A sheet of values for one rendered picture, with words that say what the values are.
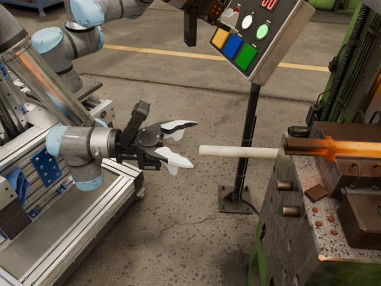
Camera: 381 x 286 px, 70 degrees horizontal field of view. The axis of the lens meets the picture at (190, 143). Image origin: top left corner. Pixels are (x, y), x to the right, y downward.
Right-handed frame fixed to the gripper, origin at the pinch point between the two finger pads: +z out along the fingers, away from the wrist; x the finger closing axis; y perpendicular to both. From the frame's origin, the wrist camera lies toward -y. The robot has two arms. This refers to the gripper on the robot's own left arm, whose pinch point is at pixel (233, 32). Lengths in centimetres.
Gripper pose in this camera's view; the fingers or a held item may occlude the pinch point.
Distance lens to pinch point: 94.3
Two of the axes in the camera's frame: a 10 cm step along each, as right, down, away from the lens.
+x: -3.6, -6.3, 6.9
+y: 4.7, -7.6, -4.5
